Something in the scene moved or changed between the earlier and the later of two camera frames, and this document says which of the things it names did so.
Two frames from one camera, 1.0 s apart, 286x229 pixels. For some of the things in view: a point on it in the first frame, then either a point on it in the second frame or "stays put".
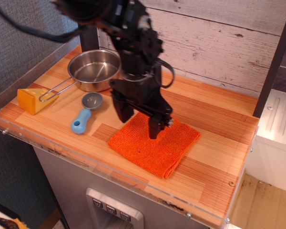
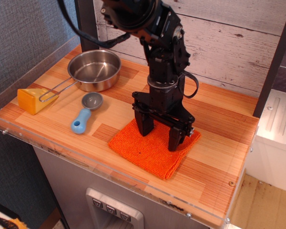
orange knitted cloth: (160, 156) stays put
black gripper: (146, 96) to (165, 100)
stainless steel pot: (92, 70) stays put
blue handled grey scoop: (90, 101) stays put
